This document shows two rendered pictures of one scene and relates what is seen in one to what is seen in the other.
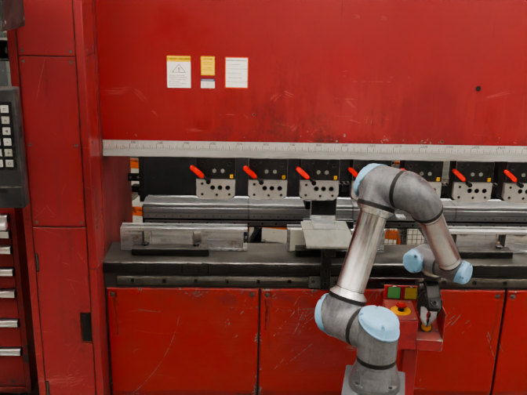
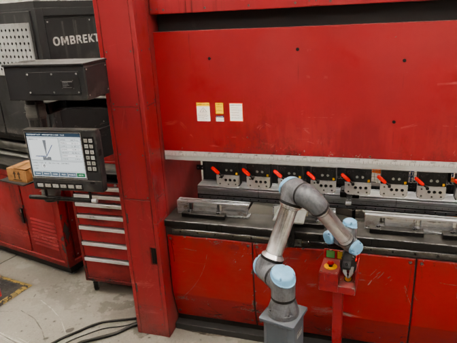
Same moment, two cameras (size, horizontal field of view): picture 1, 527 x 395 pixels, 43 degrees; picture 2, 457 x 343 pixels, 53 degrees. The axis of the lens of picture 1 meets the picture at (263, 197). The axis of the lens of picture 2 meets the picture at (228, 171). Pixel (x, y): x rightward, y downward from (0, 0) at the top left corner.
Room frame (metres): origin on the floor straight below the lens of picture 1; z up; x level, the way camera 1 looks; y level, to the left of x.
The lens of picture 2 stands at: (-0.08, -0.76, 2.16)
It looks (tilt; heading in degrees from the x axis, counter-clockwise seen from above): 19 degrees down; 20
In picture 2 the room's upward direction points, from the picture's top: 3 degrees counter-clockwise
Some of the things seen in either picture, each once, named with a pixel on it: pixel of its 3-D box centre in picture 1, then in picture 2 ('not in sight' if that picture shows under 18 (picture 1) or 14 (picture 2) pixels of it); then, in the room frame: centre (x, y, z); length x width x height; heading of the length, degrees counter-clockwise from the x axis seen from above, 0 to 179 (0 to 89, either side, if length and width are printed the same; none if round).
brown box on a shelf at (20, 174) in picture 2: not in sight; (24, 171); (2.60, 1.94, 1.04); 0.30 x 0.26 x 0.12; 79
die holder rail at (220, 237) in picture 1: (184, 237); (213, 207); (2.53, 0.31, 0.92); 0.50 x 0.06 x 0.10; 92
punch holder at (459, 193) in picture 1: (470, 179); (394, 181); (2.57, -0.81, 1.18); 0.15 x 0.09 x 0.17; 92
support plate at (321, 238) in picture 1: (327, 234); (291, 213); (2.40, -0.24, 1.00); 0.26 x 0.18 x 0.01; 2
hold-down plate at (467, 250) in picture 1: (474, 252); (396, 231); (2.51, -0.85, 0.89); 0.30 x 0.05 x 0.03; 92
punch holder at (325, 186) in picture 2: (369, 177); (324, 177); (2.55, -0.41, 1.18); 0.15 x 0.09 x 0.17; 92
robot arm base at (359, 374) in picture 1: (375, 369); (283, 303); (1.74, -0.34, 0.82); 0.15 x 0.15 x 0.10
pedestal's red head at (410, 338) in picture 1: (412, 317); (339, 271); (2.22, -0.55, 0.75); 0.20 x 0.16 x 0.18; 88
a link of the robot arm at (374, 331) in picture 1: (376, 333); (282, 282); (1.75, -0.34, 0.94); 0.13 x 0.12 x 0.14; 45
